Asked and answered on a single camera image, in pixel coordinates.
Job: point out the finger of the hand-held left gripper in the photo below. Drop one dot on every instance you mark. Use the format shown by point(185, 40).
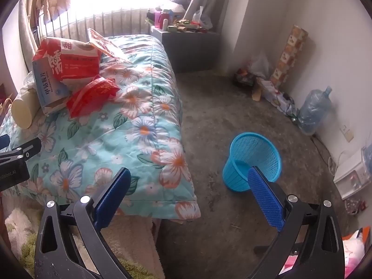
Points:
point(4, 142)
point(29, 148)

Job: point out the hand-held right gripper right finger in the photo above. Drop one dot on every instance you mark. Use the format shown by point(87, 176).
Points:
point(266, 200)

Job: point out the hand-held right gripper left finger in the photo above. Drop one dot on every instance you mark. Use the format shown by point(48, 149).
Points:
point(112, 200)

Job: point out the white paper cup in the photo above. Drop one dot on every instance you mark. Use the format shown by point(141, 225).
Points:
point(24, 110)

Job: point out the blue plastic wastebasket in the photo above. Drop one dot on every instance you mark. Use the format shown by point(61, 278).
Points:
point(255, 151)

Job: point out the green white fluffy rug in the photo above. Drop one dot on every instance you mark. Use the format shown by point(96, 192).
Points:
point(17, 223)

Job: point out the blue white medicine box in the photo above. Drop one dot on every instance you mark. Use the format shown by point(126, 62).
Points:
point(49, 93)

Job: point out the floral teal blanket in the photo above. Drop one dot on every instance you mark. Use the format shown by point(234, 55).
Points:
point(139, 139)

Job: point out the red crinkled snack packet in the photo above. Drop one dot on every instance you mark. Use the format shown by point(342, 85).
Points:
point(90, 96)

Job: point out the white water dispenser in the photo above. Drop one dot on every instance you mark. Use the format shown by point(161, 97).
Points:
point(350, 177)

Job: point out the small red printed bag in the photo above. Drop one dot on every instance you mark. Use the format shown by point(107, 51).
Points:
point(354, 206)

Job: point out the large red white snack bag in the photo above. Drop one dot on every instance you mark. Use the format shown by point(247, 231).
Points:
point(75, 61)

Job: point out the empty clear water jug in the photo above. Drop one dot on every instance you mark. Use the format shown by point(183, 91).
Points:
point(314, 110)

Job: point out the cardboard piece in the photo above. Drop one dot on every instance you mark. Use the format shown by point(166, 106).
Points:
point(256, 94)

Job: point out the flat printed box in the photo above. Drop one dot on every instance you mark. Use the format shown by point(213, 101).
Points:
point(273, 93)

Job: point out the blue water jug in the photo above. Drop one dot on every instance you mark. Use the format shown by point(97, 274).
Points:
point(366, 155)

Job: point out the beige rolled mat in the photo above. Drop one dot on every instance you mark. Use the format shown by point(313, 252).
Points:
point(26, 32)

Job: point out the dark snack bag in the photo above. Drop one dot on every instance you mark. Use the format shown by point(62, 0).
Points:
point(244, 77)

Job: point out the orange printed snack packet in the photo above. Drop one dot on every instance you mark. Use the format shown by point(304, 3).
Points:
point(101, 42)

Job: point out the white plastic bag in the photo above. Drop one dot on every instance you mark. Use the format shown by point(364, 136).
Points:
point(260, 65)

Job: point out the tall printed cardboard box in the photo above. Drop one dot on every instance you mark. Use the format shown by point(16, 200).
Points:
point(289, 55)

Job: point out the metal window railing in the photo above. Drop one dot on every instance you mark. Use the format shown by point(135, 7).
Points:
point(116, 23)

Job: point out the grey cabinet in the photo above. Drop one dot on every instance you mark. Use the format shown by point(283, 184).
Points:
point(191, 49)

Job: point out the pink bottle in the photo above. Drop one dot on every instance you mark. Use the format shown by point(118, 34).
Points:
point(157, 20)

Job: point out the small white bottle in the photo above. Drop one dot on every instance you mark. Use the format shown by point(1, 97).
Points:
point(165, 24)

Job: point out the pile of small packets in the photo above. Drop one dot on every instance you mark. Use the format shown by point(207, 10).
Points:
point(186, 26)

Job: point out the red bottle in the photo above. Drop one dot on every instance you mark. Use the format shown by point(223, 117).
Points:
point(165, 16)

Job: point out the clear plastic bag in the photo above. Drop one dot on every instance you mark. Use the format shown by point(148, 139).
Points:
point(202, 17)

